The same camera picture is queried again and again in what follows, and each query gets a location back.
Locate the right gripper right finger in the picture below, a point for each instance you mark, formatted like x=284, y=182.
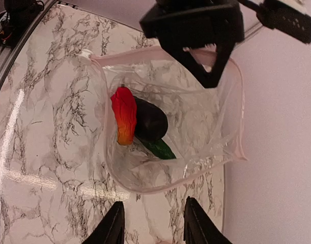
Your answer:
x=198, y=227

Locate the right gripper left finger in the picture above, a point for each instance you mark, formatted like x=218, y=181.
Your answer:
x=111, y=229

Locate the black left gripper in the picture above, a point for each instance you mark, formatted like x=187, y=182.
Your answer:
x=194, y=24

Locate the clear zip top bag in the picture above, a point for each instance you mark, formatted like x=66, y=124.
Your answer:
x=204, y=125

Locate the dark purple eggplant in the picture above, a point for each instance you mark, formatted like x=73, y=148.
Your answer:
x=151, y=121

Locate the orange red mango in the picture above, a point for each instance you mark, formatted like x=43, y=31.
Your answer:
x=124, y=107

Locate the long green cucumber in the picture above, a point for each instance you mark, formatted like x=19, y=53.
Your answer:
x=159, y=149

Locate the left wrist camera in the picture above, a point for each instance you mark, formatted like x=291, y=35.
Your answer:
x=280, y=16

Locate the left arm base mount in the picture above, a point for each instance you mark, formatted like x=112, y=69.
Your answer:
x=19, y=16

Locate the aluminium front rail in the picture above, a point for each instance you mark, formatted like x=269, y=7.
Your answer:
x=9, y=50

